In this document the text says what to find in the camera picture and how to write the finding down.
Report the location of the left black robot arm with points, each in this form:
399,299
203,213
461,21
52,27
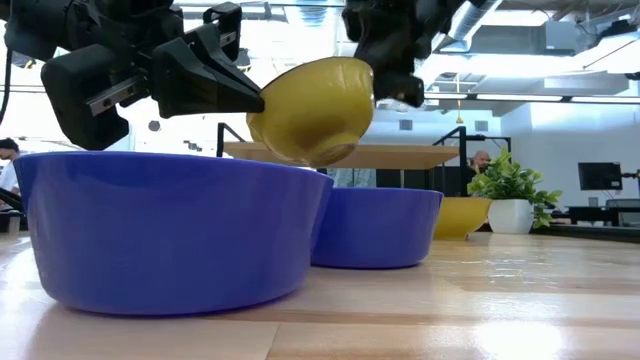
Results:
75,20

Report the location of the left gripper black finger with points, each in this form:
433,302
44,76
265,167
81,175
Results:
200,80
231,30

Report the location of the black computer monitor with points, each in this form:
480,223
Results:
600,176

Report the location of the green leafy plant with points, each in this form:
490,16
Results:
505,180

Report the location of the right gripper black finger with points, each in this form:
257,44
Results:
400,82

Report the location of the black aluminium table frame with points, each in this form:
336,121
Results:
600,234

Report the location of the long ceiling light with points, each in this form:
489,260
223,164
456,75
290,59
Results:
520,97
605,100

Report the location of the yellow hanging pendant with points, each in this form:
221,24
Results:
459,120

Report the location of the silver ceiling duct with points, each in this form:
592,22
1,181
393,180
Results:
470,20

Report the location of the grey ceiling ventilation box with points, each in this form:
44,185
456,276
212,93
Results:
560,35

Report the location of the dark office desk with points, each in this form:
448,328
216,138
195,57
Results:
590,212

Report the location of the blue plastic bowl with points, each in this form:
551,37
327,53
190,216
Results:
165,235
380,230

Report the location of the white plant pot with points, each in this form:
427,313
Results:
510,217

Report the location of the raised wooden board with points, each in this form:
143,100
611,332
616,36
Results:
400,156

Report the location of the yellow floral patterned mini bowl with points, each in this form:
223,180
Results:
315,115
460,220

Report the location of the person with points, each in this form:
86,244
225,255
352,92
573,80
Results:
9,175
481,160

